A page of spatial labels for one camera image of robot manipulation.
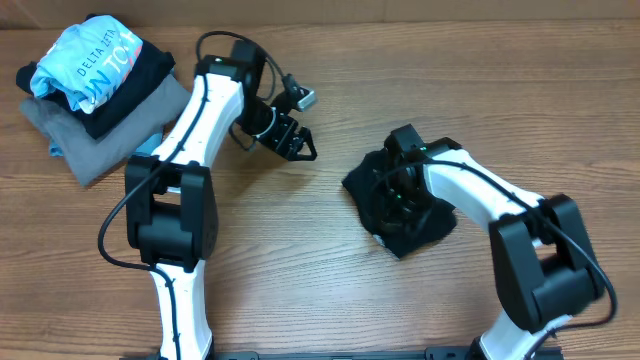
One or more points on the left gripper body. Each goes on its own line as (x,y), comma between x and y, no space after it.
(266,124)

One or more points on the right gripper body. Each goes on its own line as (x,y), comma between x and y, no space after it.
(407,210)

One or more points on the black polo shirt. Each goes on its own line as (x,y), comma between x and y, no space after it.
(359,182)

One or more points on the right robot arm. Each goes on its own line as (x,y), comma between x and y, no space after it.
(545,270)

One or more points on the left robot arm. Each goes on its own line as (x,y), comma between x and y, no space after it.
(171,213)

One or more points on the black folded shirt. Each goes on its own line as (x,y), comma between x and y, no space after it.
(149,71)

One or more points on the grey folded shirt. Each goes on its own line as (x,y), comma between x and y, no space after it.
(89,158)

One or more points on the light blue printed folded shirt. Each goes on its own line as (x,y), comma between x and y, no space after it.
(87,63)

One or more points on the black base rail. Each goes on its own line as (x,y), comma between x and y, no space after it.
(330,356)

